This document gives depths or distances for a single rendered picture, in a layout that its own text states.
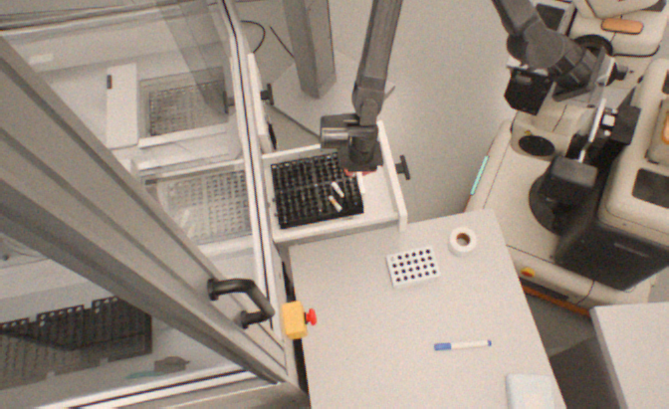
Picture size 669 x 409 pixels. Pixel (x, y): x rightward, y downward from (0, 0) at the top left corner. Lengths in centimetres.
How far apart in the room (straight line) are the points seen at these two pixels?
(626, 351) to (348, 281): 68
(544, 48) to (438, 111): 147
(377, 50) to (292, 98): 155
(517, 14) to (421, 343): 79
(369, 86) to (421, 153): 139
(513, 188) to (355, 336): 99
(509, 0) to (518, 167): 111
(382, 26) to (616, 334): 93
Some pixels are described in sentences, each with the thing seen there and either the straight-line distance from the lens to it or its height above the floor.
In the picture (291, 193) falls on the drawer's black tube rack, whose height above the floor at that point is 87.
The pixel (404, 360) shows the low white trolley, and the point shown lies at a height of 76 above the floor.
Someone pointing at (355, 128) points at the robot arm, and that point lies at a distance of 111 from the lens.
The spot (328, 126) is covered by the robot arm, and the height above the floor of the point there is 118.
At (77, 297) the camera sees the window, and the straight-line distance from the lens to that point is 53.
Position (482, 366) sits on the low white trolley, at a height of 76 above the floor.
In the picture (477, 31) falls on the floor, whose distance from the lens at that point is 291.
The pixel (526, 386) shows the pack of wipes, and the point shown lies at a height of 80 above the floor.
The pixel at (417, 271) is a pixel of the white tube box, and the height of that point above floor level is 80.
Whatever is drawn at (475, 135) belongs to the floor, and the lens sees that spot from 253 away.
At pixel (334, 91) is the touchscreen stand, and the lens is 259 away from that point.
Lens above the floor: 211
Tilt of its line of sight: 63 degrees down
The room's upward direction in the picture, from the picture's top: 9 degrees counter-clockwise
